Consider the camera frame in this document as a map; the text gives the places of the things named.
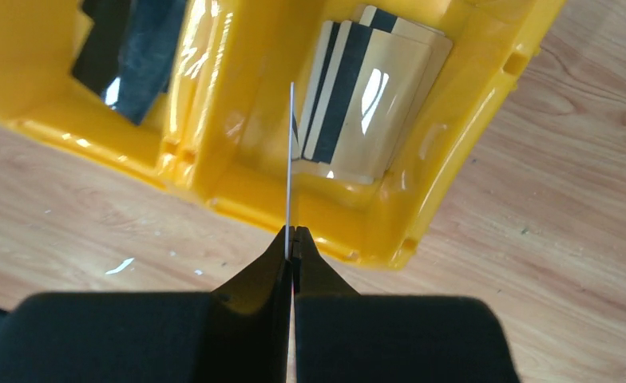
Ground black card holder in bin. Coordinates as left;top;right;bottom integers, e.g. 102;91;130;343
72;0;187;125

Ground yellow bin with black holder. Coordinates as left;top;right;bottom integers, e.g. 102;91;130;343
0;1;244;189

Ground yellow bin with striped cards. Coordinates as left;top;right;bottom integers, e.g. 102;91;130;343
177;1;564;268

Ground beige striped credit card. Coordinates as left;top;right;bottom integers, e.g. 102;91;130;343
284;81;296;260

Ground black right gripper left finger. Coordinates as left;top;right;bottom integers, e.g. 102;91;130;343
0;227;292;382

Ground beige striped cards in bin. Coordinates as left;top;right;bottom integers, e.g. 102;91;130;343
292;4;453;184

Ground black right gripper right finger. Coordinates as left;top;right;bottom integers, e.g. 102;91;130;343
292;227;519;382

